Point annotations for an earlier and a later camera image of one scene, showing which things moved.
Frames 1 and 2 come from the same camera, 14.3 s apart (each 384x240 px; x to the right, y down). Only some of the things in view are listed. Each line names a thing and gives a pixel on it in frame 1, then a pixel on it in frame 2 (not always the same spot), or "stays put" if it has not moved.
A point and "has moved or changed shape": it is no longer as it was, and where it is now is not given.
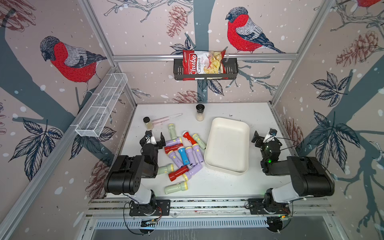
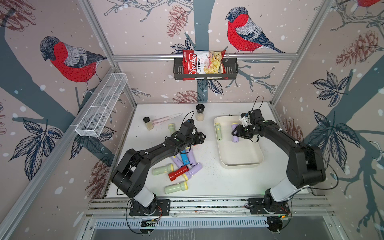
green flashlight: [166, 169] stays put
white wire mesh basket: [93, 120] stays put
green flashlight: [172, 131] stays put
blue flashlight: [183, 155] stays put
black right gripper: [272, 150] → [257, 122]
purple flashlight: [193, 170] stays put
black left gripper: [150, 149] → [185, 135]
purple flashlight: [198, 152] → [235, 139]
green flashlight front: [182, 186] stays put
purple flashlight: [190, 156] stays put
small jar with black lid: [149, 125] stays put
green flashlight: [199, 141] has moved or changed shape
